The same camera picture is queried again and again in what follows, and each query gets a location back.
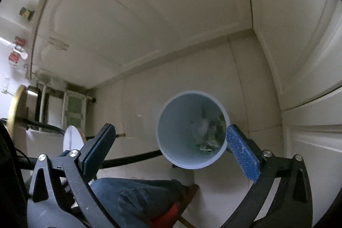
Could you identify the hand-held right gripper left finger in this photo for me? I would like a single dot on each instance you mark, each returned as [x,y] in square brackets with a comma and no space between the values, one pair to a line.
[96,150]

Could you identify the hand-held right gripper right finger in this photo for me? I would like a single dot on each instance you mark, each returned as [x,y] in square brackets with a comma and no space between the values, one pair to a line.
[241,153]

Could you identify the pale blue waste bin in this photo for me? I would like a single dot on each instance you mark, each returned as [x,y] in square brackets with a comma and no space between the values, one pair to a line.
[176,131]

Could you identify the white storage rack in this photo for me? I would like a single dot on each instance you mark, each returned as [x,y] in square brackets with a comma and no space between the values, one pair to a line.
[73,107]

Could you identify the person's blue jeans leg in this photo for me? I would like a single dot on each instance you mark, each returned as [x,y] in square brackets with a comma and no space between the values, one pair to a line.
[133,198]

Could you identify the brown wooden bar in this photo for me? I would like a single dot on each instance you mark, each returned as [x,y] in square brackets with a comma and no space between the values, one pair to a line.
[191,196]

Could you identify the silver black rice cooker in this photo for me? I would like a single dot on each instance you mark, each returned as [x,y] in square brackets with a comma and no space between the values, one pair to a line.
[33,99]

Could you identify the red plastic object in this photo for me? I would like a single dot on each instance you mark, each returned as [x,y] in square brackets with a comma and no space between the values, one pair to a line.
[171,214]

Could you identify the red cup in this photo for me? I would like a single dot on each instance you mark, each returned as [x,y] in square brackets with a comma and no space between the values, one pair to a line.
[14,57]
[20,41]

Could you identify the white rice paddle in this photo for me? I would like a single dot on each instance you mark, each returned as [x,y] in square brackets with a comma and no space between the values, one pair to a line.
[22,55]

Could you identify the white wall socket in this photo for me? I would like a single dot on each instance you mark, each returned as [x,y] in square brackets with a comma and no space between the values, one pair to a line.
[5,83]

